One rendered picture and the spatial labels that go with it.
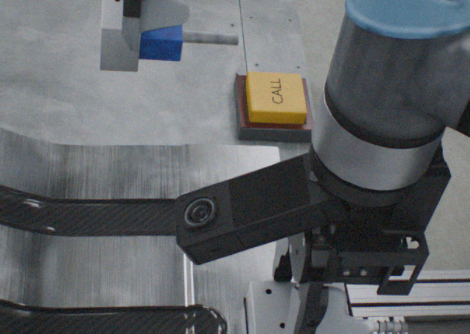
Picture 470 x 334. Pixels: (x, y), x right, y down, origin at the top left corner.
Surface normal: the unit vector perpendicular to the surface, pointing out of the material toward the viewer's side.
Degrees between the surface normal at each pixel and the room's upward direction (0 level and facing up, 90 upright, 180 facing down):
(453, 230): 0
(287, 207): 30
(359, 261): 90
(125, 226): 8
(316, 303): 64
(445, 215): 0
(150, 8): 80
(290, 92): 0
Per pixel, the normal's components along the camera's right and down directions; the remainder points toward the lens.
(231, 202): -0.38, -0.58
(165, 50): 0.07, 0.76
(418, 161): 0.54, 0.68
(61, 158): 0.25, -0.64
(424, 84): -0.51, 0.54
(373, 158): -0.18, 0.72
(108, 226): 0.04, -0.75
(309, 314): 0.11, 0.55
